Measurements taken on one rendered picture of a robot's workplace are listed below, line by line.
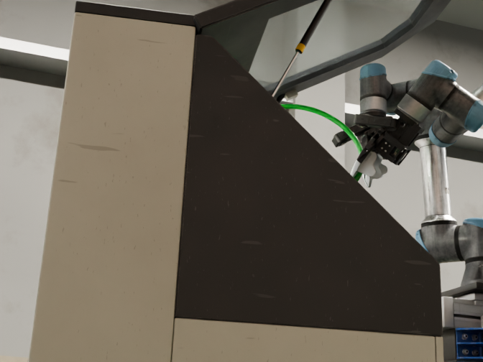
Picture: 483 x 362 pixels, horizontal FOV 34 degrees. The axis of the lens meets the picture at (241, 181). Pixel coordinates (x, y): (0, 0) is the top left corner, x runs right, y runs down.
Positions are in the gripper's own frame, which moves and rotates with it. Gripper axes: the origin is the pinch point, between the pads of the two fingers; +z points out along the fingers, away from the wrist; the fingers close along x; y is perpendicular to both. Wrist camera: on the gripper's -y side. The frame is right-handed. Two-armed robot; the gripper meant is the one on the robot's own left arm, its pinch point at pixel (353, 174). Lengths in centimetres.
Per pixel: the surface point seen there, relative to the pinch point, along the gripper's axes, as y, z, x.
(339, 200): 9.7, 3.2, -26.3
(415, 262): 30.2, 4.1, -19.2
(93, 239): -17, 37, -60
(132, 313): 0, 43, -57
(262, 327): 19, 32, -42
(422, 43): -114, -57, 295
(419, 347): 43, 17, -23
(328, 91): -112, -1, 215
